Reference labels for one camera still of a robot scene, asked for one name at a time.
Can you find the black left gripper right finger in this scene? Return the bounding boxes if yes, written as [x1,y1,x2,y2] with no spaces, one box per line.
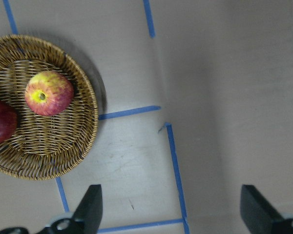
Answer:
[240,184,293,234]

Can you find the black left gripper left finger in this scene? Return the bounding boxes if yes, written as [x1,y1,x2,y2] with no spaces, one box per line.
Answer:
[0,184,104,234]

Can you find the yellow red apple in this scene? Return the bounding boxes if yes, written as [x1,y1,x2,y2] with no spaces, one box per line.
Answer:
[24,71,74,117]

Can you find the woven wicker basket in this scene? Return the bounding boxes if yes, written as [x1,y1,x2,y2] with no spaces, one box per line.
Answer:
[0,35,99,180]

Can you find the dark red apple in basket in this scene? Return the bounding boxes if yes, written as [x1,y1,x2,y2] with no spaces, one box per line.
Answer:
[0,100,18,143]

